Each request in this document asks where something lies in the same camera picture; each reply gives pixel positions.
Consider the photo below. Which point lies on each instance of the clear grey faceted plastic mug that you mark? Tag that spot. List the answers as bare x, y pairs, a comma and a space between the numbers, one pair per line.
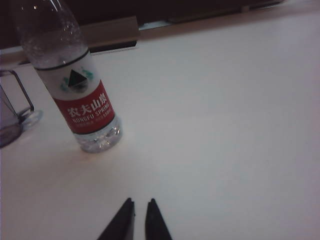
10, 120

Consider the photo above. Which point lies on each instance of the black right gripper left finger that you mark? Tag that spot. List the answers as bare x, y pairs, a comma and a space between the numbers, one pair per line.
120, 225

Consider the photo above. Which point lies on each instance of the red label mineral water bottle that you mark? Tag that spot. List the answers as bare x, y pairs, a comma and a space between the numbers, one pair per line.
85, 112

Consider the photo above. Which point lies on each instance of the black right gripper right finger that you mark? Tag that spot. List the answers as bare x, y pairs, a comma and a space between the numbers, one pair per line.
156, 225

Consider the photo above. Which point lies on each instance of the brown desk partition screen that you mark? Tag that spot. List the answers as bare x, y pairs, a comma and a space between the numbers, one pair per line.
175, 7

